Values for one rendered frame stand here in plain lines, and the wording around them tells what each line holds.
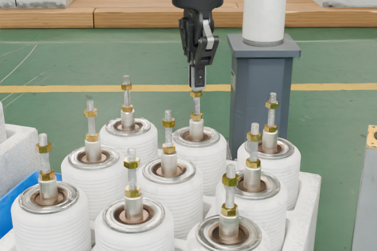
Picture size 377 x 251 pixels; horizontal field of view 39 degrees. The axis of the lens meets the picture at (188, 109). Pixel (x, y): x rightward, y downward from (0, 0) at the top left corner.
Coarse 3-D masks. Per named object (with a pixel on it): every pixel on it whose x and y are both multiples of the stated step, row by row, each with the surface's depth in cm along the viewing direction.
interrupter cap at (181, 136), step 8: (184, 128) 88; (208, 128) 88; (176, 136) 86; (184, 136) 86; (208, 136) 86; (216, 136) 86; (184, 144) 83; (192, 144) 83; (200, 144) 83; (208, 144) 83
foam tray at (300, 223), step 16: (304, 176) 89; (320, 176) 89; (304, 192) 84; (208, 208) 82; (304, 208) 80; (288, 224) 78; (304, 224) 76; (0, 240) 72; (176, 240) 72; (288, 240) 72; (304, 240) 72
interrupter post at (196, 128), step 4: (192, 120) 84; (200, 120) 84; (192, 124) 84; (196, 124) 84; (200, 124) 84; (192, 128) 84; (196, 128) 84; (200, 128) 84; (192, 132) 84; (196, 132) 84; (200, 132) 84; (192, 136) 85; (196, 136) 85; (200, 136) 85; (196, 140) 85
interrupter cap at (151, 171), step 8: (152, 160) 78; (160, 160) 78; (184, 160) 78; (144, 168) 75; (152, 168) 76; (160, 168) 76; (184, 168) 76; (192, 168) 76; (144, 176) 74; (152, 176) 73; (160, 176) 74; (168, 176) 74; (176, 176) 74; (184, 176) 74; (192, 176) 74; (168, 184) 72
